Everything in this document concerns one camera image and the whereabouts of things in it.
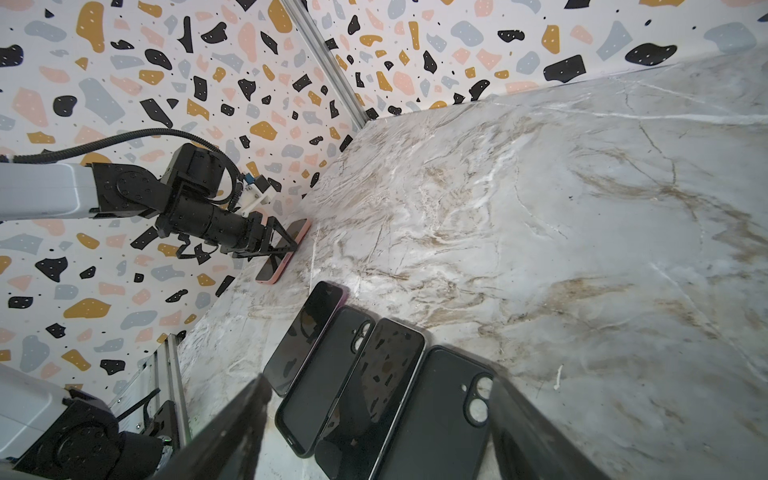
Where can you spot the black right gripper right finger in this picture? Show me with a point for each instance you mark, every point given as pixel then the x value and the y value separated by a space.
pixel 527 445

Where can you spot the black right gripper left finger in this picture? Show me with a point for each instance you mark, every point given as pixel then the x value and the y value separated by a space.
pixel 229 446

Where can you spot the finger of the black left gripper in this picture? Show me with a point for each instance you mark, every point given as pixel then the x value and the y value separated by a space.
pixel 283 236

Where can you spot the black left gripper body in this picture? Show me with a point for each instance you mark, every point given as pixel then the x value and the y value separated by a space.
pixel 259 236

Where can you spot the black phone case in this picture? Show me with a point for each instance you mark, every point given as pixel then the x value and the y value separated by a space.
pixel 444 427
pixel 304 411

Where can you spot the large black phone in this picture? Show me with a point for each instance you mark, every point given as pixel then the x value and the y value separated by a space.
pixel 299 340

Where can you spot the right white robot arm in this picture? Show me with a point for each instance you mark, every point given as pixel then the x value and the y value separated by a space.
pixel 83 441

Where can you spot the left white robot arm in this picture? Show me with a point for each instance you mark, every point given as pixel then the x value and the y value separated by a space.
pixel 196 197

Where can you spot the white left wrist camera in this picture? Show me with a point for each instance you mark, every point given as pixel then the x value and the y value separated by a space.
pixel 258 194

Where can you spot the aluminium left corner post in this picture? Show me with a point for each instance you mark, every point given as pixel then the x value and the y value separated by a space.
pixel 317 45

